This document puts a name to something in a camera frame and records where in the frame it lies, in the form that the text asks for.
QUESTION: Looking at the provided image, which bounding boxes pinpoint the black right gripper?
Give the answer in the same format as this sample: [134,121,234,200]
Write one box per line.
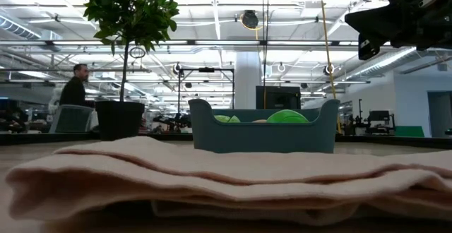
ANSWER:
[345,0,452,61]

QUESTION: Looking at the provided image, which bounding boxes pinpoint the green round toy vegetable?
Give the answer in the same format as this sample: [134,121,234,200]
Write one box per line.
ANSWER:
[266,109,310,124]

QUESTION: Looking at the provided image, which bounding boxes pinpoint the teal plastic container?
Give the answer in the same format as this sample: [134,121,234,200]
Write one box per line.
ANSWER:
[187,98,340,154]

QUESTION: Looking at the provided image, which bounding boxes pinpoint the black background machine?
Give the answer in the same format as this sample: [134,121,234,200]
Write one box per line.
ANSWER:
[365,110,396,136]

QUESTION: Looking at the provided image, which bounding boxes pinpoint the grey door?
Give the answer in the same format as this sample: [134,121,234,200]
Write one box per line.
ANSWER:
[427,90,452,138]

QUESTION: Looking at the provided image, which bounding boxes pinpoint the green box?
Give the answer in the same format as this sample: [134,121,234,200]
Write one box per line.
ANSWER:
[394,125,425,138]

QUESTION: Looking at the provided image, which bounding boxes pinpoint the black cabinet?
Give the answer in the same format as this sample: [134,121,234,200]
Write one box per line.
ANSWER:
[255,85,302,109]

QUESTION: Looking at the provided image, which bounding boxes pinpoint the white building column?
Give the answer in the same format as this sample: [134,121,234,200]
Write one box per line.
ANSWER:
[234,51,262,109]

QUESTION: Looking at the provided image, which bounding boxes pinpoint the beige folded cloth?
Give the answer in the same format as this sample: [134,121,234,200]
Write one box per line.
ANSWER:
[5,136,452,227]

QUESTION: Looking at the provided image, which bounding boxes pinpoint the green leafy potted tree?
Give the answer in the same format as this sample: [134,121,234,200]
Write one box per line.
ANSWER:
[83,0,180,103]

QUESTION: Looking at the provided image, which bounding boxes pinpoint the black plant pot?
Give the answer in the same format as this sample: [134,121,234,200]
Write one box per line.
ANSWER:
[95,100,145,141]

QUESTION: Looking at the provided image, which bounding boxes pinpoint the person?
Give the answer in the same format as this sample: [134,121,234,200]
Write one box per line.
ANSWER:
[59,63,96,107]

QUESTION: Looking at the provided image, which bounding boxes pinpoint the yellow hanging cable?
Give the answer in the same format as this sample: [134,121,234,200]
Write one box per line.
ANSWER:
[319,0,343,134]

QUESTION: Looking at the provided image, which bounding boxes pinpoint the black hanging cable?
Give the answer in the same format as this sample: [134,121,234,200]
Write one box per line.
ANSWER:
[259,0,270,88]

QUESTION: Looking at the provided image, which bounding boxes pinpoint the black table edge rail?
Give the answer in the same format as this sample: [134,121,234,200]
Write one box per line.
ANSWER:
[0,131,452,149]

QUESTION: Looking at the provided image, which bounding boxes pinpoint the black ceiling cable reel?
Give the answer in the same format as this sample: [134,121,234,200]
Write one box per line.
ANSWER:
[241,9,260,30]

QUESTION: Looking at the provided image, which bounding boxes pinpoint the black metal frame rig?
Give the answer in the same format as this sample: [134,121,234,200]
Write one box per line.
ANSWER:
[177,67,235,134]

